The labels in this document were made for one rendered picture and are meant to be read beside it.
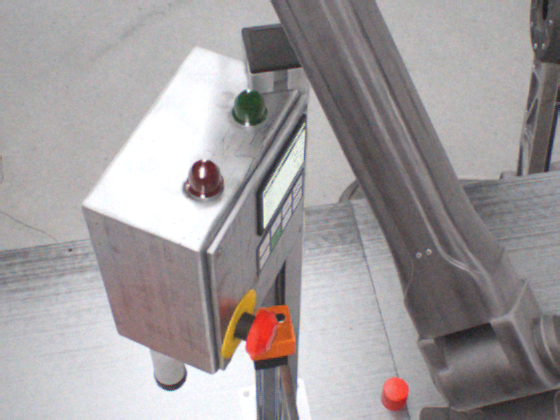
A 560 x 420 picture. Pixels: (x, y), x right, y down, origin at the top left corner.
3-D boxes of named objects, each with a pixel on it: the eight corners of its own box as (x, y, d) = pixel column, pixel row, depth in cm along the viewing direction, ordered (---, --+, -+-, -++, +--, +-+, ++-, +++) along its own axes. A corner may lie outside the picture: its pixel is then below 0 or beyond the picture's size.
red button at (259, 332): (227, 331, 75) (262, 346, 74) (249, 293, 77) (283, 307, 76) (229, 354, 78) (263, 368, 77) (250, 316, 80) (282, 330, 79)
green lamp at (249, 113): (225, 123, 70) (224, 102, 68) (241, 99, 71) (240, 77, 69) (258, 135, 69) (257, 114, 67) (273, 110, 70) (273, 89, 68)
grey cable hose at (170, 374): (156, 396, 100) (131, 294, 83) (153, 365, 102) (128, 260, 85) (189, 390, 101) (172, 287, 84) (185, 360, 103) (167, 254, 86)
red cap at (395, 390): (405, 412, 126) (408, 402, 123) (379, 408, 126) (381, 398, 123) (407, 389, 128) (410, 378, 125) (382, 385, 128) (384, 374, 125)
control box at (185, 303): (115, 336, 81) (77, 204, 65) (208, 189, 90) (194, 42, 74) (223, 382, 78) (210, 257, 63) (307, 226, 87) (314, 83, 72)
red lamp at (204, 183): (179, 194, 66) (177, 173, 64) (197, 167, 67) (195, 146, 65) (213, 207, 65) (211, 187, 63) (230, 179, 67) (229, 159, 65)
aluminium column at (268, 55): (261, 433, 124) (250, 70, 69) (256, 401, 127) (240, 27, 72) (295, 427, 124) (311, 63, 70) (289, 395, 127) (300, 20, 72)
